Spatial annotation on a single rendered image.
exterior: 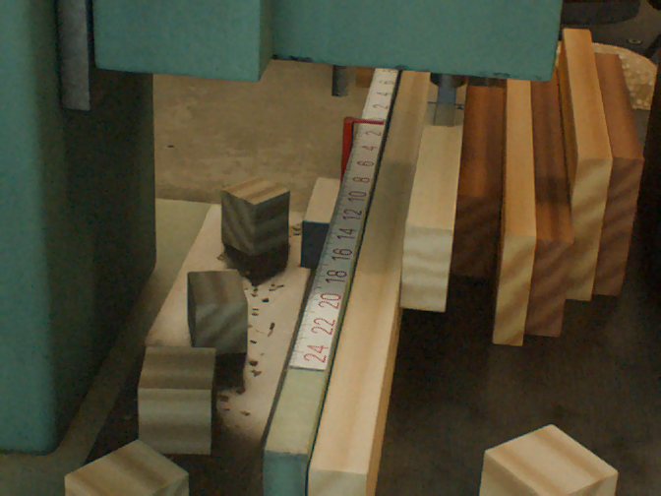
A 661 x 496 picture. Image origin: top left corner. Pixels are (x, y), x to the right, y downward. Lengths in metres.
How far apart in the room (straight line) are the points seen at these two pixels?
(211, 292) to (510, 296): 0.23
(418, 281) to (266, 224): 0.34
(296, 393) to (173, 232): 0.47
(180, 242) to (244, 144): 2.26
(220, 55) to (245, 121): 2.69
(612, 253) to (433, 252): 0.13
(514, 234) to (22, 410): 0.26
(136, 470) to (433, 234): 0.18
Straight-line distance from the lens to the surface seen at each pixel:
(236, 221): 0.88
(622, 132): 0.65
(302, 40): 0.63
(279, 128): 3.26
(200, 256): 0.88
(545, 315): 0.60
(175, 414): 0.67
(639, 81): 0.91
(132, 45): 0.61
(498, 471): 0.47
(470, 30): 0.62
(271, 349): 0.77
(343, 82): 0.72
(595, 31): 1.36
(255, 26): 0.60
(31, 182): 0.61
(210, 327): 0.76
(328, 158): 3.09
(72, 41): 0.61
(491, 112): 0.74
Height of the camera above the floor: 1.20
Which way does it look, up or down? 27 degrees down
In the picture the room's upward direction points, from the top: 3 degrees clockwise
